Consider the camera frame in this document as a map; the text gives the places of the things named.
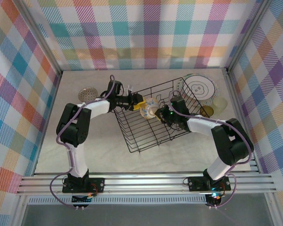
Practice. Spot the yellow blue patterned bowl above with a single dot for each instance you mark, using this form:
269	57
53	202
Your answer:
147	109

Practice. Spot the clear drinking glass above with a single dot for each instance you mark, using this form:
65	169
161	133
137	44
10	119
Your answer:
87	93

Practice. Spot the amber glass cup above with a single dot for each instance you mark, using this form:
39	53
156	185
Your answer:
207	111

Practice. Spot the white plate with blue rings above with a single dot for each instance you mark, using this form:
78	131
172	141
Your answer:
199	88

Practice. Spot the floral rim plate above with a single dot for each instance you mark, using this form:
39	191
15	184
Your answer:
215	93

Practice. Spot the pale green cup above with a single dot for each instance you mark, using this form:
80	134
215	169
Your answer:
220	104

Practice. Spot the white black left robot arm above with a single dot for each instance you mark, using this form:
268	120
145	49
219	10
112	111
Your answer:
77	160

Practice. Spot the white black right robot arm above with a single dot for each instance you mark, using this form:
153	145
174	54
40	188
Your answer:
231	141

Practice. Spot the right small controller board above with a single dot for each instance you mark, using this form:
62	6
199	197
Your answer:
214	199

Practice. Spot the small controller board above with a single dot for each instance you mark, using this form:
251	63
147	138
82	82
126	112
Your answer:
214	199
82	200

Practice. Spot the left small controller board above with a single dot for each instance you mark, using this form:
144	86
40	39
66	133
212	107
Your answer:
82	200

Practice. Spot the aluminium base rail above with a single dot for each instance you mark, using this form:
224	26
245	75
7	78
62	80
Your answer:
143	183

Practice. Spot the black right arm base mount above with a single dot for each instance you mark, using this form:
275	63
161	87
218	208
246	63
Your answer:
195	183

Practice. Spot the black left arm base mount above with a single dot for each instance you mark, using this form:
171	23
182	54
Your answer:
99	184

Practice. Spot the aluminium side rail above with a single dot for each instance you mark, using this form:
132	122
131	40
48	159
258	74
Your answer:
255	169

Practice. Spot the aluminium left corner post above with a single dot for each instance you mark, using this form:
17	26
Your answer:
39	35

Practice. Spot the aluminium corner post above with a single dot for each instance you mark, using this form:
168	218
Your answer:
39	35
247	35

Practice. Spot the aluminium right corner post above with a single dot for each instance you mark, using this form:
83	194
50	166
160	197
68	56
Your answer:
247	35

